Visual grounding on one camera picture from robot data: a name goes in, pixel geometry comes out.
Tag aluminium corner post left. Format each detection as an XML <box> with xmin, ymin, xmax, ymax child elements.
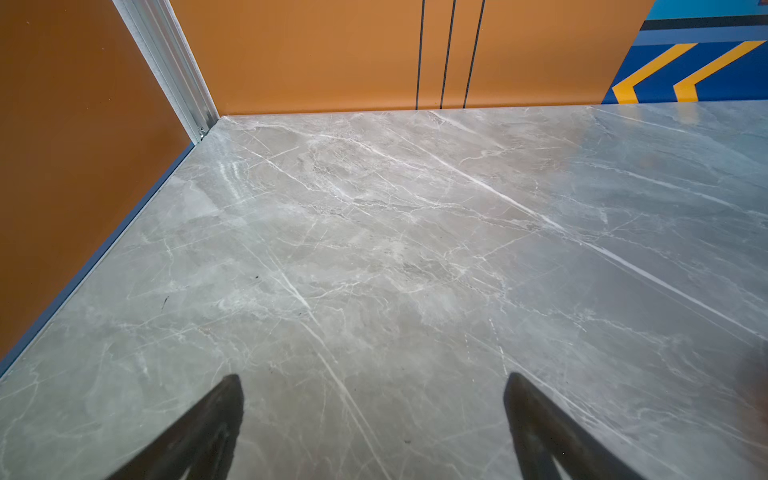
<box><xmin>113</xmin><ymin>0</ymin><xmax>219</xmax><ymax>144</ymax></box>

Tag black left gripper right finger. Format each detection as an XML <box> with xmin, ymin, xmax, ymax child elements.
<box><xmin>503</xmin><ymin>372</ymin><xmax>641</xmax><ymax>479</ymax></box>

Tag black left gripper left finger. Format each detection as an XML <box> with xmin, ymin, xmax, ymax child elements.
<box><xmin>110</xmin><ymin>374</ymin><xmax>244</xmax><ymax>479</ymax></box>

